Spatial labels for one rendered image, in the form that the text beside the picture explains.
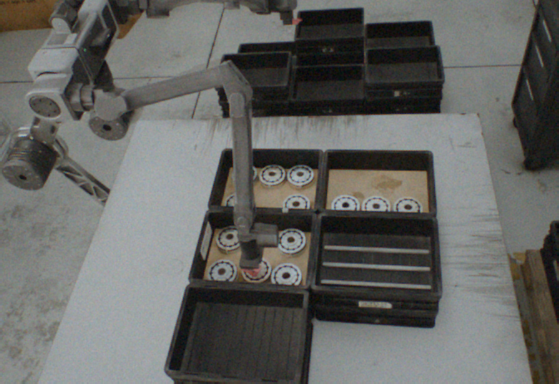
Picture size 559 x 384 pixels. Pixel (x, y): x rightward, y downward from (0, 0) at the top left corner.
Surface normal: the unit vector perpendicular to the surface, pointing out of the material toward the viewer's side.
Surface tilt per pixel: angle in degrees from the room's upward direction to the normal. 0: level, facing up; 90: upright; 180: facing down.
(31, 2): 89
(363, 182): 0
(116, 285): 0
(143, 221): 0
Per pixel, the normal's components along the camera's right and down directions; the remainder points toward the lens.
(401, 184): -0.12, -0.65
